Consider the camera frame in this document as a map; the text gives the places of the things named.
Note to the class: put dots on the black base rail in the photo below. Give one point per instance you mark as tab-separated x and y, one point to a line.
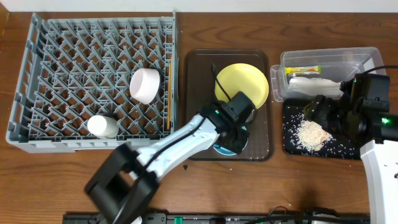
161	218

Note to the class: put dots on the white napkin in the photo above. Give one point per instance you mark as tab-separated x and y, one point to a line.
315	86

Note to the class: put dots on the pink white bowl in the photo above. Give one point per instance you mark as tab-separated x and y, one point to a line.
144	85

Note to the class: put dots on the small white cup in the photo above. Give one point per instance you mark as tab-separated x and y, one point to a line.
103	127

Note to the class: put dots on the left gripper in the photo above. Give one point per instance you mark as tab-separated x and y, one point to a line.
236	144

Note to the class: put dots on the grey plastic dish rack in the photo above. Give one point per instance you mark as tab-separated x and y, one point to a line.
73	69

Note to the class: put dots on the black rectangular tray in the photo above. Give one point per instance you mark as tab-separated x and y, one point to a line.
292	140

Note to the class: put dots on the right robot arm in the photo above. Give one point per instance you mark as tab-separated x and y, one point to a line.
362	116

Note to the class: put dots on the dark brown serving tray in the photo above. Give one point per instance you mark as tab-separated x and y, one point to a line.
200	90

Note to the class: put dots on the wooden chopstick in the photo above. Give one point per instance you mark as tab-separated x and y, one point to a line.
167	108
169	119

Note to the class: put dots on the pile of rice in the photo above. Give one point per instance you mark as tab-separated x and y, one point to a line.
311	135

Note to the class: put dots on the clear plastic bin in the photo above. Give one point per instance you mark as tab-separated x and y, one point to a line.
338	65

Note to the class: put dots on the yellow round plate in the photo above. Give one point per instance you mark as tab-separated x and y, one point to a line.
247	79

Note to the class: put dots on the green orange snack wrapper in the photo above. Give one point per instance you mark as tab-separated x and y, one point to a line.
309	70

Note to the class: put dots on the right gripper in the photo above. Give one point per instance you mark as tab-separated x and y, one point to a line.
319	109

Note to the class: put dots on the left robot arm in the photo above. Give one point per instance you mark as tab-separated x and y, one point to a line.
125	183

